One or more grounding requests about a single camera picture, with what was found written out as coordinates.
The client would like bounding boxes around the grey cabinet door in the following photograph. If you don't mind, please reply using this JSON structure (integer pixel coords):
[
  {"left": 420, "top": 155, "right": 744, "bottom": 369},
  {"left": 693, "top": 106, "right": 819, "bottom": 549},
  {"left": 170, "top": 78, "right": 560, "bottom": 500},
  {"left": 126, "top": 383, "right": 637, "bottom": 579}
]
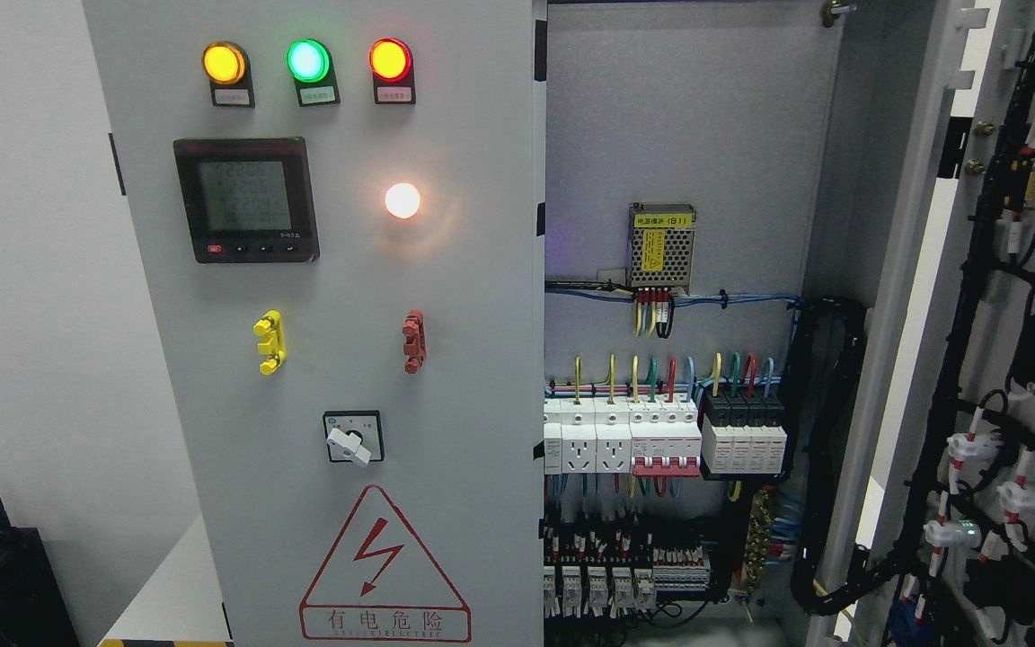
[
  {"left": 84, "top": 1, "right": 546, "bottom": 646},
  {"left": 792, "top": 1, "right": 1035, "bottom": 646}
]

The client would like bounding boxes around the white glowing indicator light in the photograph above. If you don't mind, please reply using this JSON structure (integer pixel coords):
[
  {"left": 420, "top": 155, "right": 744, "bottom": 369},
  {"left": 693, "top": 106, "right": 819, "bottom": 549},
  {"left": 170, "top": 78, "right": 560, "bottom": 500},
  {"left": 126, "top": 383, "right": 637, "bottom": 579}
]
[{"left": 385, "top": 182, "right": 420, "bottom": 220}]

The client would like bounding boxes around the metal mesh power supply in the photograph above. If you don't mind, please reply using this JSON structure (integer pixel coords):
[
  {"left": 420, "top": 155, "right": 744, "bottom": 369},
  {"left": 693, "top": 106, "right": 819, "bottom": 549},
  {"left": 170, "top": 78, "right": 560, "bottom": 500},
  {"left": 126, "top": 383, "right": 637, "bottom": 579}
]
[{"left": 628, "top": 202, "right": 697, "bottom": 289}]

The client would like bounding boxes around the white socket breaker row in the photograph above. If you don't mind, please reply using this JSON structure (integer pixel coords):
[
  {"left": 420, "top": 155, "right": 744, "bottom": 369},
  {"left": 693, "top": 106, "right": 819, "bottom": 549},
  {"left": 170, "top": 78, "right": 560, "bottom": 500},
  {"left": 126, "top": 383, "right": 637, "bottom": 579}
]
[{"left": 544, "top": 396, "right": 702, "bottom": 476}]

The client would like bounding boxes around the black white surge protector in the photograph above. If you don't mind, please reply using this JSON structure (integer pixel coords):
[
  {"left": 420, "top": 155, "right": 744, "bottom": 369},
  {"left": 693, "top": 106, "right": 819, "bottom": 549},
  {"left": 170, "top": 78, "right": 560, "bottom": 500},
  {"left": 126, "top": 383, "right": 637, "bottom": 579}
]
[{"left": 699, "top": 389, "right": 787, "bottom": 480}]

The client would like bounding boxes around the red indicator light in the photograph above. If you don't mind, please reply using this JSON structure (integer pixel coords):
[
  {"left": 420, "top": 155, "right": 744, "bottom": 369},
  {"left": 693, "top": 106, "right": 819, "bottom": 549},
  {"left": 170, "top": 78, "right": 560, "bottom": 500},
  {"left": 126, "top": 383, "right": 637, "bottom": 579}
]
[{"left": 368, "top": 38, "right": 413, "bottom": 83}]

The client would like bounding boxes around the red electric hazard sticker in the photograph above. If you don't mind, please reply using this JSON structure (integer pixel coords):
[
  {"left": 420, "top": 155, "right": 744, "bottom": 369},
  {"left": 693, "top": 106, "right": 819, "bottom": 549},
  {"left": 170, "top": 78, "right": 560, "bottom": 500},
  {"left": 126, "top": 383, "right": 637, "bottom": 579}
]
[{"left": 299, "top": 484, "right": 472, "bottom": 643}]

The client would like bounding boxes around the black digital power meter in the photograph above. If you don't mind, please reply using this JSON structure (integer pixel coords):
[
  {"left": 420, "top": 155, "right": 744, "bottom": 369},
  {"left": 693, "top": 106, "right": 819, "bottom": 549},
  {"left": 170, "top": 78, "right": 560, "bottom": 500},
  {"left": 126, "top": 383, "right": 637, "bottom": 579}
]
[{"left": 173, "top": 137, "right": 319, "bottom": 263}]

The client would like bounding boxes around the green indicator light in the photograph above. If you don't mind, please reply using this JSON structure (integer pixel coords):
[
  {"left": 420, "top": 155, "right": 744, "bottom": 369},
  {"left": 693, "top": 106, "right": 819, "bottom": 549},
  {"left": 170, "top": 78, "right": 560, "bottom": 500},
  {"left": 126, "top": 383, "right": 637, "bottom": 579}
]
[{"left": 285, "top": 40, "right": 332, "bottom": 84}]

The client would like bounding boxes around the yellow indicator light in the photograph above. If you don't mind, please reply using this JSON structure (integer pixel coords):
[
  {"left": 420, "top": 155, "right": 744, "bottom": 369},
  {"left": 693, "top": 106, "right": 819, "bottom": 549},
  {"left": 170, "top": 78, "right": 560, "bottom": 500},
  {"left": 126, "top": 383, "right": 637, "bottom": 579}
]
[{"left": 201, "top": 41, "right": 248, "bottom": 86}]

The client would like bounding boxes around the black equipment left corner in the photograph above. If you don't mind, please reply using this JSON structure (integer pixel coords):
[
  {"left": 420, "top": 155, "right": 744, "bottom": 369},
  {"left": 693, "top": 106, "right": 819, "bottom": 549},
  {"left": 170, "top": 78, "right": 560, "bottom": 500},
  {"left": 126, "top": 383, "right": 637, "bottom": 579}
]
[{"left": 0, "top": 495, "right": 79, "bottom": 646}]

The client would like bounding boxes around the white rotary selector switch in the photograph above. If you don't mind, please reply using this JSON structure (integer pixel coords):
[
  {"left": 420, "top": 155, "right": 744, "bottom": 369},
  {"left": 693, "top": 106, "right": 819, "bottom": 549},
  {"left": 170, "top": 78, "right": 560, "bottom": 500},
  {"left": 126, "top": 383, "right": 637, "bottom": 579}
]
[{"left": 322, "top": 410, "right": 385, "bottom": 466}]

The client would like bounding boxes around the black cable loom right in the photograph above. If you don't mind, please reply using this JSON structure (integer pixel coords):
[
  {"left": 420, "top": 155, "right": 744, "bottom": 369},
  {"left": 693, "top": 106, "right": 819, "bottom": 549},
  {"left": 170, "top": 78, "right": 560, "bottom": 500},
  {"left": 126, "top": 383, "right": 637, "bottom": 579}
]
[{"left": 787, "top": 297, "right": 869, "bottom": 616}]

